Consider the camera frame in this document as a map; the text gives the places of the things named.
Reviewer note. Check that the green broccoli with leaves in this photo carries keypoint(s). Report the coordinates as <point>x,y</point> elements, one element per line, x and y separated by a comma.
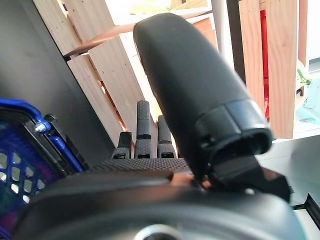
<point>303,80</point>

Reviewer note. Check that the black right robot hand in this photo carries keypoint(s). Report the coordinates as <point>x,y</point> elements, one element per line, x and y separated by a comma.
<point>187,75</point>

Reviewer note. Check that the wooden potato crate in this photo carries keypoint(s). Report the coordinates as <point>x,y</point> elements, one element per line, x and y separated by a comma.
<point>105,75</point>

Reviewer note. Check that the blue plastic basket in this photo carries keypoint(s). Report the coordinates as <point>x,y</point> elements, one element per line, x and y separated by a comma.
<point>27,106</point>

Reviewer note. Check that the red flat object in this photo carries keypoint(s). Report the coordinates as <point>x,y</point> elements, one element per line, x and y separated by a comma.
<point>264,50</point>

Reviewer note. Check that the white pole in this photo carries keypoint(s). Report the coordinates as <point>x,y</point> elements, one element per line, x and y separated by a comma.
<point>220,25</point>

